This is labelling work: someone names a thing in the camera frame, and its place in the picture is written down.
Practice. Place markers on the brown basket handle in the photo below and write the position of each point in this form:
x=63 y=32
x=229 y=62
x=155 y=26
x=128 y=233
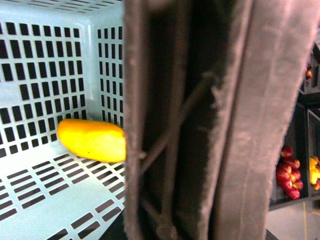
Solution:
x=210 y=91

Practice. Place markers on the yellow mango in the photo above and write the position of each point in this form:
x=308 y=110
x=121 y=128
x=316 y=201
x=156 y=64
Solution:
x=95 y=140

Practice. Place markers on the light blue plastic basket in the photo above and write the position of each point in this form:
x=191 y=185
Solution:
x=59 y=59

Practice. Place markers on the pile of red fruit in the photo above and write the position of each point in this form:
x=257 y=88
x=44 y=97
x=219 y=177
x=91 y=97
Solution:
x=287 y=174

